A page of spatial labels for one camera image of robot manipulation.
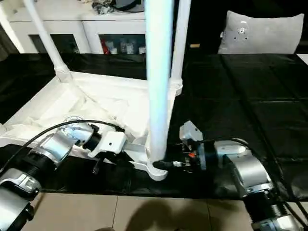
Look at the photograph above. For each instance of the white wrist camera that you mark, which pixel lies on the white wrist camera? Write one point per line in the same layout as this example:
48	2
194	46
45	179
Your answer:
110	143
191	132

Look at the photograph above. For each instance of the black work mat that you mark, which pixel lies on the black work mat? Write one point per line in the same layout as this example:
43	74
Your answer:
240	96

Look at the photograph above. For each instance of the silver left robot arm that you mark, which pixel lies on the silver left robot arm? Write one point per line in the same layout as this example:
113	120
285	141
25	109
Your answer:
53	146

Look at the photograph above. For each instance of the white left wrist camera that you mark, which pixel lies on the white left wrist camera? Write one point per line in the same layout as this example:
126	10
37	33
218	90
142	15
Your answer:
110	143

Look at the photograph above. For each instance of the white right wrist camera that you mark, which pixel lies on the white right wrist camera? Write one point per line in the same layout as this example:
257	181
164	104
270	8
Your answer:
191	132

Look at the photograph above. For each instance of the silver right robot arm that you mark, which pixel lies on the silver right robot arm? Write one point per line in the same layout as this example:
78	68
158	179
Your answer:
250	168

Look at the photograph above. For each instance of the grey round cooker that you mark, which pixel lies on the grey round cooker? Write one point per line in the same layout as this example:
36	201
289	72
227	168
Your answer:
130	5

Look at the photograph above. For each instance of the white flat board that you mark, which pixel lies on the white flat board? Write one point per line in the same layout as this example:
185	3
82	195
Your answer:
302	58

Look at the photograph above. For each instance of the grey cushion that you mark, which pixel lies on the grey cushion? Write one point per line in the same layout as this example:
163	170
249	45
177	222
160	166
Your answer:
262	33

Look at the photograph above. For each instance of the grey pleated curtain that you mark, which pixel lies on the grey pleated curtain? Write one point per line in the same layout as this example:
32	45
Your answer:
7	43

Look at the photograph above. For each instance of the white plastic table top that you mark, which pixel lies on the white plastic table top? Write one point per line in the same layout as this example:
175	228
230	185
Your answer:
108	96

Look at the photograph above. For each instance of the white glass-door cabinet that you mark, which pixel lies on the white glass-door cabinet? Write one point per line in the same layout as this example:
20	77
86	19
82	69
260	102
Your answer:
72	26

